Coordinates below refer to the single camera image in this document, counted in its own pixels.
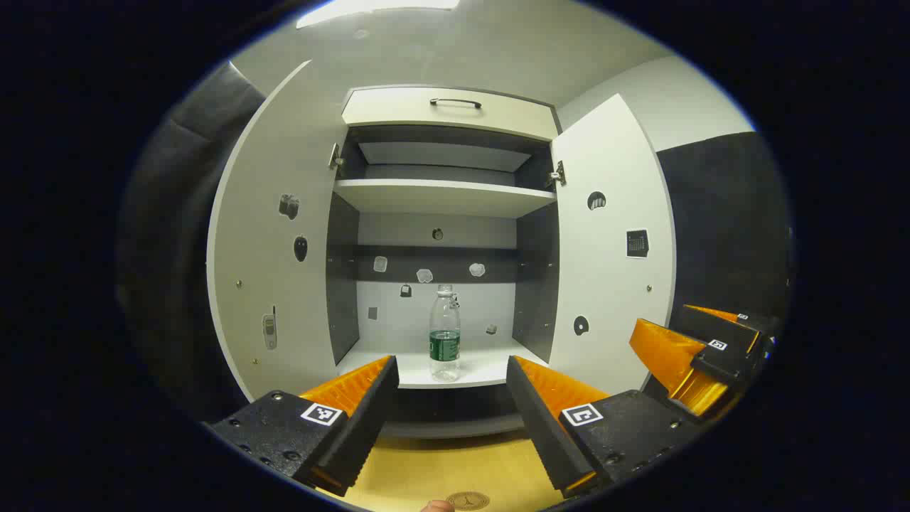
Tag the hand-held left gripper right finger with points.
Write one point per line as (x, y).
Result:
(540, 434)

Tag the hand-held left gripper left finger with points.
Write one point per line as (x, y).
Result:
(362, 427)

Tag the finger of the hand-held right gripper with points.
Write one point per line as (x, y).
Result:
(725, 363)
(711, 323)

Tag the round brown coaster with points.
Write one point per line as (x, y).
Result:
(467, 500)

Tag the clear plastic bottle green label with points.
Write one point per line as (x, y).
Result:
(444, 334)

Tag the grey and white cabinet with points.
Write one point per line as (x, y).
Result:
(441, 195)

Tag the metal door hinge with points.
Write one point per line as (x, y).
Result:
(557, 175)
(336, 158)

